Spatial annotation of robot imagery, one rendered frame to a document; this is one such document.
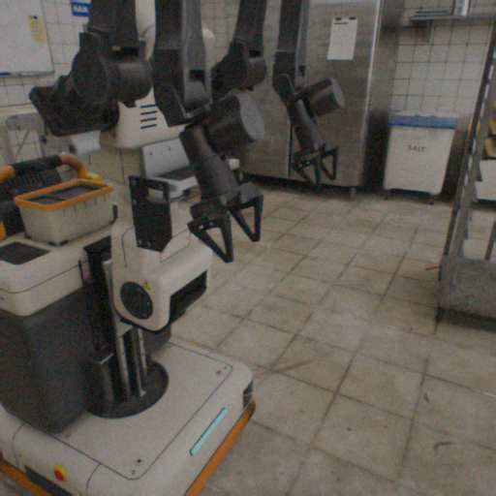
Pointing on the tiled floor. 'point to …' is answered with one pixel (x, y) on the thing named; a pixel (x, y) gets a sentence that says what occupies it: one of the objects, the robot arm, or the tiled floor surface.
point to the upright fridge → (278, 166)
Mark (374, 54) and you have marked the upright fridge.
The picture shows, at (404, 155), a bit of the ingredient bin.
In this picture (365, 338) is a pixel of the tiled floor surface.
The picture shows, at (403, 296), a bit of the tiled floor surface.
